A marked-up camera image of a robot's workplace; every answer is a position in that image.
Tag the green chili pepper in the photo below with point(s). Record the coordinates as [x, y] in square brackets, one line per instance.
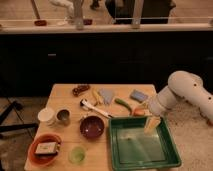
[124, 104]

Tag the black tripod legs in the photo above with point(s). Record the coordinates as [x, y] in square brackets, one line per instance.
[10, 120]

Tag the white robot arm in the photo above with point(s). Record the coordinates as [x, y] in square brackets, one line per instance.
[180, 85]

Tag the red dish on ledge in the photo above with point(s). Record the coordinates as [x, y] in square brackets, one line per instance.
[40, 23]

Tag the blue sponge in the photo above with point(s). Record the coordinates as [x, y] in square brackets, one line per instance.
[138, 96]

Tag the dark red bowl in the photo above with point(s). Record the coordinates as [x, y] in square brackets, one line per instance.
[92, 127]

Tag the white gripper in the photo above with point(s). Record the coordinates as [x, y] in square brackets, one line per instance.
[156, 109]

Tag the white handled brush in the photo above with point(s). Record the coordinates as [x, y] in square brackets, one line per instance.
[85, 104]

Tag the brown toy car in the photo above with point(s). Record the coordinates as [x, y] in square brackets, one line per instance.
[80, 89]

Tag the white paper cup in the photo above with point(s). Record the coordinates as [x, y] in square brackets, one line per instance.
[47, 116]

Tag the grey cloth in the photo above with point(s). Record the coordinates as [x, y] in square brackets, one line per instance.
[107, 95]

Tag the orange plate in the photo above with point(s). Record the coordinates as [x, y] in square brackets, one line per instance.
[39, 159]

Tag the metal cup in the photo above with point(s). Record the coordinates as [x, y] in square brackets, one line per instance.
[63, 117]

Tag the green plastic tray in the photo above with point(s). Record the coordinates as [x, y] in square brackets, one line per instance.
[133, 149]

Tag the orange tomato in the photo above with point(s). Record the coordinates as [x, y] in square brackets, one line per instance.
[139, 112]

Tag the yellow banana toy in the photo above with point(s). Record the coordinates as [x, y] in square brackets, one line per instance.
[98, 98]

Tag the white boxed eraser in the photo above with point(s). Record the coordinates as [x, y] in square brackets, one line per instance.
[46, 148]

